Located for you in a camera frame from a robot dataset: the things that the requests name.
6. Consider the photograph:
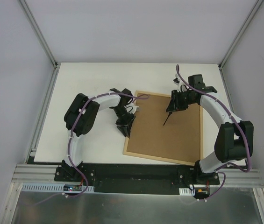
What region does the wooden picture frame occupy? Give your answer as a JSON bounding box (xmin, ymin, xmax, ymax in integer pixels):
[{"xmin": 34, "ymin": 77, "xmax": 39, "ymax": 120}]
[{"xmin": 123, "ymin": 93, "xmax": 204, "ymax": 166}]

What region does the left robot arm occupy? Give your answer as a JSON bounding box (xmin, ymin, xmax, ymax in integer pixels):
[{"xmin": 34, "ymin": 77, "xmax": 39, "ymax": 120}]
[{"xmin": 61, "ymin": 88, "xmax": 137, "ymax": 182}]

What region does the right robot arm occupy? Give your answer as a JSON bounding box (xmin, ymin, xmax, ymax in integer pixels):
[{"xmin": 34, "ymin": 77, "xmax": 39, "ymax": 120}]
[{"xmin": 166, "ymin": 74, "xmax": 254, "ymax": 184}]

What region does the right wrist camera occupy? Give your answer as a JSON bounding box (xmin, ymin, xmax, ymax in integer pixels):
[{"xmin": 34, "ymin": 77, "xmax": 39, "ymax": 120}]
[{"xmin": 173, "ymin": 73, "xmax": 182, "ymax": 85}]

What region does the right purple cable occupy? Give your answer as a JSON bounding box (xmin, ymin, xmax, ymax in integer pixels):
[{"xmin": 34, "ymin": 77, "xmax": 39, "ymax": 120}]
[{"xmin": 176, "ymin": 64, "xmax": 253, "ymax": 206}]

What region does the purple cable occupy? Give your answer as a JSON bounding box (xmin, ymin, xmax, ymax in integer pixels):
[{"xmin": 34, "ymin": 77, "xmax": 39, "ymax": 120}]
[
  {"xmin": 29, "ymin": 92, "xmax": 149, "ymax": 206},
  {"xmin": 176, "ymin": 64, "xmax": 253, "ymax": 206}
]

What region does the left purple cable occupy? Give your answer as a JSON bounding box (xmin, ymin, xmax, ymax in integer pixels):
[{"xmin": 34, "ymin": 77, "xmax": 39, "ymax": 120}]
[{"xmin": 29, "ymin": 92, "xmax": 149, "ymax": 206}]

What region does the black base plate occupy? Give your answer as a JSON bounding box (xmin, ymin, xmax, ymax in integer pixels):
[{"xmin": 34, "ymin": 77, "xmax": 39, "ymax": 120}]
[{"xmin": 54, "ymin": 162, "xmax": 220, "ymax": 195}]

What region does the right white cable duct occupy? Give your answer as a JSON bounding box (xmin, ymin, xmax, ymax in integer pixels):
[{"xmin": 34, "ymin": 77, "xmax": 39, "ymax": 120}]
[{"xmin": 178, "ymin": 188, "xmax": 195, "ymax": 196}]

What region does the white cable duct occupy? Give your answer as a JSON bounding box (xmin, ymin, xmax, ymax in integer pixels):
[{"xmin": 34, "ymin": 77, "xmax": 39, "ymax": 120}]
[
  {"xmin": 21, "ymin": 183, "xmax": 94, "ymax": 194},
  {"xmin": 178, "ymin": 188, "xmax": 195, "ymax": 196}
]

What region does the aluminium rail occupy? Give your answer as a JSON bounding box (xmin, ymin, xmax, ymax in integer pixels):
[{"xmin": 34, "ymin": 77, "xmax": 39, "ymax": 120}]
[{"xmin": 12, "ymin": 164, "xmax": 57, "ymax": 183}]

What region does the left white cable duct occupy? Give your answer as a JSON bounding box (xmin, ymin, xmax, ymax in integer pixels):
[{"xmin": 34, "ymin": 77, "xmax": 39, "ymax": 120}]
[{"xmin": 21, "ymin": 183, "xmax": 94, "ymax": 194}]

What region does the right aluminium corner post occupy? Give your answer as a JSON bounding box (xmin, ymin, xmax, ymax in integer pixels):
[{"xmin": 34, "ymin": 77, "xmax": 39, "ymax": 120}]
[{"xmin": 218, "ymin": 0, "xmax": 264, "ymax": 70}]

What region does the aluminium corner post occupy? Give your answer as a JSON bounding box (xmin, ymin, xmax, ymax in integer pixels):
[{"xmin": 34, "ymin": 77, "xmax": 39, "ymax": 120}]
[
  {"xmin": 218, "ymin": 0, "xmax": 264, "ymax": 70},
  {"xmin": 18, "ymin": 0, "xmax": 58, "ymax": 67}
]

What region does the left aluminium corner post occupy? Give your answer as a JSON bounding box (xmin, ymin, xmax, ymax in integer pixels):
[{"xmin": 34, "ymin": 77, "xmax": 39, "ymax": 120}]
[{"xmin": 18, "ymin": 0, "xmax": 58, "ymax": 67}]

